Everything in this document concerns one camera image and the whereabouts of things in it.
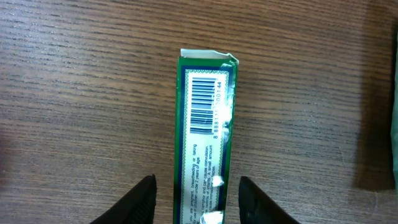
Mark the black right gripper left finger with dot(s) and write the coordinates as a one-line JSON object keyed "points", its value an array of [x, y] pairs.
{"points": [[136, 207]]}

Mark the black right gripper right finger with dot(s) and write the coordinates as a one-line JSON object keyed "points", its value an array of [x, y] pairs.
{"points": [[256, 207]]}

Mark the green white gum box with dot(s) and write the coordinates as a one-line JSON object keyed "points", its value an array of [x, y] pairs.
{"points": [[204, 121]]}

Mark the light blue wet wipes pack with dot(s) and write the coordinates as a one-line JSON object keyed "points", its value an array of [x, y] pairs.
{"points": [[394, 123]]}

